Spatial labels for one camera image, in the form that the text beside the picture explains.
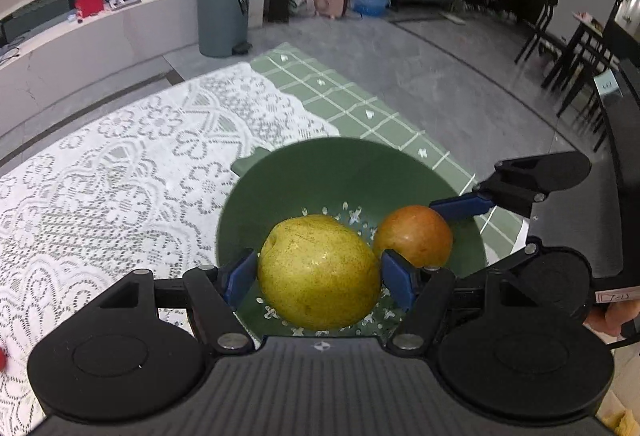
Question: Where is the yellow-green pear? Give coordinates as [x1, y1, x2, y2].
[257, 214, 382, 331]

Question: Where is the person right hand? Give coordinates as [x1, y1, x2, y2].
[585, 301, 640, 338]

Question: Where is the green colander bowl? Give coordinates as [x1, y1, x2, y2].
[216, 137, 486, 342]

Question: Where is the white lace tablecloth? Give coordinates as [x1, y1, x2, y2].
[1, 53, 336, 435]

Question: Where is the black dining chair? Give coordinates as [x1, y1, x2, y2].
[514, 0, 564, 64]

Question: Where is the green checked table mat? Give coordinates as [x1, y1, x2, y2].
[248, 41, 532, 262]

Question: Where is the pink piggy heater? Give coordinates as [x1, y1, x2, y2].
[314, 0, 348, 19]

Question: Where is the white tv cabinet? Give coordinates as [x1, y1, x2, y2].
[0, 0, 266, 137]

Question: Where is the grey pedal trash bin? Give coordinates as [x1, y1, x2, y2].
[196, 0, 252, 58]

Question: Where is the red box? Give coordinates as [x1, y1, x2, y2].
[75, 0, 104, 19]

